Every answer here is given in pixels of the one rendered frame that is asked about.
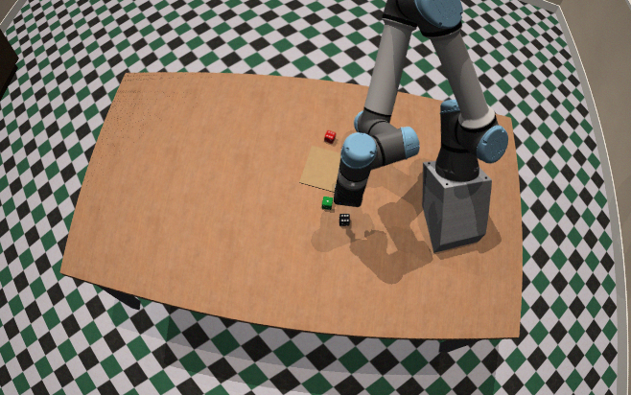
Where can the red die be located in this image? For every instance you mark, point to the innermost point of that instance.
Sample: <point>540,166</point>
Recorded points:
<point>329,136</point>

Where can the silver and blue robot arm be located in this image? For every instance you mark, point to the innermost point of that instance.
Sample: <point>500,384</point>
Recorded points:
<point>476,129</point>

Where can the tan square mat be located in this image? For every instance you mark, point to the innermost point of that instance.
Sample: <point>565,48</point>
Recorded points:
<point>321,169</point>

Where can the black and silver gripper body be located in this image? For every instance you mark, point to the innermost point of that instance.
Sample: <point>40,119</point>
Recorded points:
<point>346,191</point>

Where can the black die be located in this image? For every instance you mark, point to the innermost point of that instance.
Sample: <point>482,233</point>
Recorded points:
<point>344,219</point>

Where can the green die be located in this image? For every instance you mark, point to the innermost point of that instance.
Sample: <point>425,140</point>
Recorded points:
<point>327,203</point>

